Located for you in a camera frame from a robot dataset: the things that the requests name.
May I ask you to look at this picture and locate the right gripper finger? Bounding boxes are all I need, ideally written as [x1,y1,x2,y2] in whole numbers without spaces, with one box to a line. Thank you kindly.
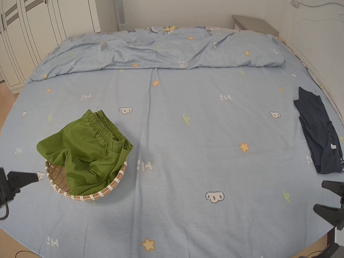
[313,203,344,231]
[321,180,344,198]

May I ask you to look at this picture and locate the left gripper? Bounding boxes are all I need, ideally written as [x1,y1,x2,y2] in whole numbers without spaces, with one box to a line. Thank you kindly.
[0,167,38,207]

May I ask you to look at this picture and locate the green shorts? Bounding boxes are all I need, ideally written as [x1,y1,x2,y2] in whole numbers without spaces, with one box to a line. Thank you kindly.
[37,110,134,195]

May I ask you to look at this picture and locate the round woven basket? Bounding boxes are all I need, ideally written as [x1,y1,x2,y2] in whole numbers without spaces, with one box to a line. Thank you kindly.
[44,155,129,203]

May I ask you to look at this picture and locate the dark blue T-shirt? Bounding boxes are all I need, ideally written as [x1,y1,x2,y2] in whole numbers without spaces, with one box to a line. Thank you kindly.
[293,87,344,175]

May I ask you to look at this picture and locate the white wardrobe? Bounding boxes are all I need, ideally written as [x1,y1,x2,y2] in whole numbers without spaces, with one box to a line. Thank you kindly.
[0,0,101,95]

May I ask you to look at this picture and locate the grey bedside table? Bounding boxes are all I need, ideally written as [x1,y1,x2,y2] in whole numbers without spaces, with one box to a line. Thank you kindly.
[232,15,280,37]

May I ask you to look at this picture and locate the pale blue quilt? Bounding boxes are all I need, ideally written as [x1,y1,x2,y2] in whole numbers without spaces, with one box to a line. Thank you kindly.
[26,25,285,83]

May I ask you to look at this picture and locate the black cable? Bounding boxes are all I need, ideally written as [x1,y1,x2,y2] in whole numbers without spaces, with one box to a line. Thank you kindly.
[0,200,10,220]

